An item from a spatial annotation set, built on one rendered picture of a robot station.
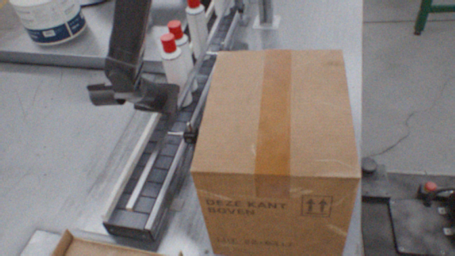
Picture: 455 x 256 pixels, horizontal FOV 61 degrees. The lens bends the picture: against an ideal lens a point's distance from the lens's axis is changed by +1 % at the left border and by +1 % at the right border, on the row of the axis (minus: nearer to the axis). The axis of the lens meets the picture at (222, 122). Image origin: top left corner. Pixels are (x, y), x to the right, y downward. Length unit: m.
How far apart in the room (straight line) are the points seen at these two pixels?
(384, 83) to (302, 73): 1.80
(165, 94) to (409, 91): 1.83
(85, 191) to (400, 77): 2.01
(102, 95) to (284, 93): 0.37
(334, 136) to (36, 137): 0.85
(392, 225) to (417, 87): 1.14
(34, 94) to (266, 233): 0.91
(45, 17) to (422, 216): 1.47
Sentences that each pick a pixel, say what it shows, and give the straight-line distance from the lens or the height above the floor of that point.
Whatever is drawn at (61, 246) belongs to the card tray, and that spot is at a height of 0.85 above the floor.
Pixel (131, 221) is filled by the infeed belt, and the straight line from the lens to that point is 0.84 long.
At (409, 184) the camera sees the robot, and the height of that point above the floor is 0.24.
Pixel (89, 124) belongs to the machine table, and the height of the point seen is 0.83.
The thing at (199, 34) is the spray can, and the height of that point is 0.97.
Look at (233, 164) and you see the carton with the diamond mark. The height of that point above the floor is 1.12.
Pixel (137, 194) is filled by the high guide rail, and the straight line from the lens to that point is 0.77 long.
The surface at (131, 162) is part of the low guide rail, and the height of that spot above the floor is 0.91.
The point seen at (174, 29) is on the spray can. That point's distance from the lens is 0.95.
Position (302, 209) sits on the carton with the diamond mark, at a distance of 0.62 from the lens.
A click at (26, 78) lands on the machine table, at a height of 0.83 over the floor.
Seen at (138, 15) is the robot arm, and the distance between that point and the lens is 0.65.
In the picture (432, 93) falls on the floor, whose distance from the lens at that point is 2.49.
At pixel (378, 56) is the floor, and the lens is 2.70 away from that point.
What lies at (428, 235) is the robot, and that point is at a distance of 1.57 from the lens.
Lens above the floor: 1.56
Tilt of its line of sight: 45 degrees down
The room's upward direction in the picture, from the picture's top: 9 degrees counter-clockwise
